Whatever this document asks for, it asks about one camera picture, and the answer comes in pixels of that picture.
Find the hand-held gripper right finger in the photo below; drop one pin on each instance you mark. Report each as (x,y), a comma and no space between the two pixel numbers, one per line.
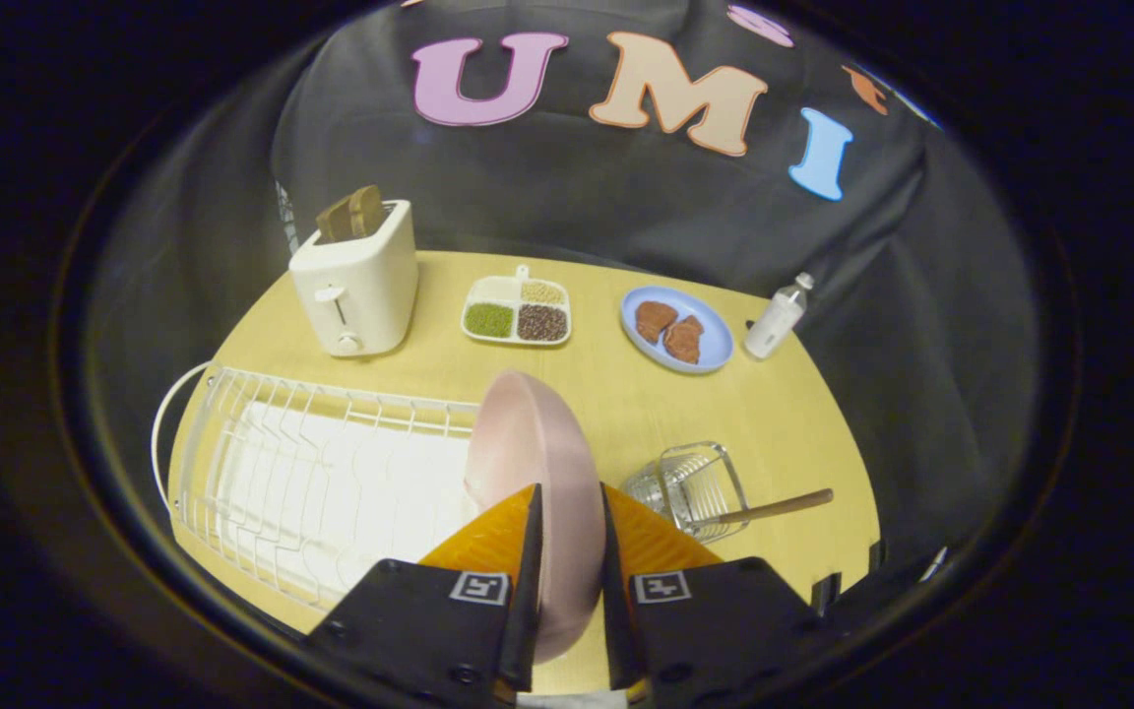
(616,601)

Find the pink plate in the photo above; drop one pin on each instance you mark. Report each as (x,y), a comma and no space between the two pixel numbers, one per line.
(537,463)

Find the white plastic bottle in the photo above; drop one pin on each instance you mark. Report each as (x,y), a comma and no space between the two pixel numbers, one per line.
(774,323)

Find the black backdrop cloth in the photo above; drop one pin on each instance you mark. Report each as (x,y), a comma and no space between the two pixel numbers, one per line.
(626,197)

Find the brown toast slice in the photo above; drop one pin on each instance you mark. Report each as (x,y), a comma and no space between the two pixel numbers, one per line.
(366,209)
(334,219)

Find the brown meat piece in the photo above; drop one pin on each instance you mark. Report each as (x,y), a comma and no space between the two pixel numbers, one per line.
(685,341)
(654,320)

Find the white divided tray with grains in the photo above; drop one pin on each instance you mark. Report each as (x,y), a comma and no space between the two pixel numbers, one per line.
(517,310)

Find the white toaster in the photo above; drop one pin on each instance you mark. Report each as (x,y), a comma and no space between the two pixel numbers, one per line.
(358,286)

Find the blue plate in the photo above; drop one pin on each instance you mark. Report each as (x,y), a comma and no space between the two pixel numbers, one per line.
(715,340)

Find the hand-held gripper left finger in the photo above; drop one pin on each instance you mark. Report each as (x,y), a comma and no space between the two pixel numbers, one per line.
(526,591)

